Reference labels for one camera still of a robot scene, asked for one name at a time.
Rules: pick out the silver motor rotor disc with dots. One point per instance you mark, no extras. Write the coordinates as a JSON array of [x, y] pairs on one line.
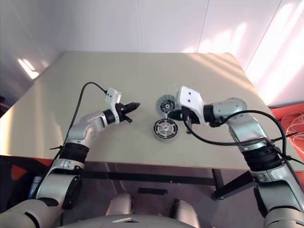
[[165, 129]]

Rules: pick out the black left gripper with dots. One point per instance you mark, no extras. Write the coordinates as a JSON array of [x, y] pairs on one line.
[[122, 112]]

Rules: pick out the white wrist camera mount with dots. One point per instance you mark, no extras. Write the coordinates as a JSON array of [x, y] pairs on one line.
[[111, 95], [190, 95]]

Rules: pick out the motor stator with copper windings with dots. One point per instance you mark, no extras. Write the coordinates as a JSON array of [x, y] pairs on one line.
[[164, 139]]

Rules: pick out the black floor strip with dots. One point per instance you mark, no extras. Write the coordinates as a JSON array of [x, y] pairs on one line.
[[153, 191]]

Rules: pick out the grey motor cover with circuit board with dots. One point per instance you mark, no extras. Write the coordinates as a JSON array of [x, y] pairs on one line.
[[164, 104]]

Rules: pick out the orange fabric sheet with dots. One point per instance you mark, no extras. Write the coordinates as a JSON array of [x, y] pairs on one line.
[[276, 114], [16, 172]]

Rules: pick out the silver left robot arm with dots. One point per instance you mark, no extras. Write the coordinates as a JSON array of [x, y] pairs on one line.
[[88, 123]]

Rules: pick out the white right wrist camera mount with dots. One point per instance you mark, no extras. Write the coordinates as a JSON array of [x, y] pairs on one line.
[[190, 95]]

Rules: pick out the beige rounded leg cover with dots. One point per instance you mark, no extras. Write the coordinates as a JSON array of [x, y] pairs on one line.
[[186, 211], [120, 204]]

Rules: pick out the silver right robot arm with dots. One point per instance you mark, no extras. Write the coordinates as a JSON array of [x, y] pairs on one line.
[[247, 128]]

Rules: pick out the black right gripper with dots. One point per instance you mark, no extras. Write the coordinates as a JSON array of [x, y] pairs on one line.
[[190, 117]]

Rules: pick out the silver robot torso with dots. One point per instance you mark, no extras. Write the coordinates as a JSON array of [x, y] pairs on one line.
[[133, 222]]

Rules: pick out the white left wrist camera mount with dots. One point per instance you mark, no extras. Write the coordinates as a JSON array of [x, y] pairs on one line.
[[111, 95]]

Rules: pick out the black metal table frame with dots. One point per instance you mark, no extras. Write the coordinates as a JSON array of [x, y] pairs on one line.
[[142, 177]]

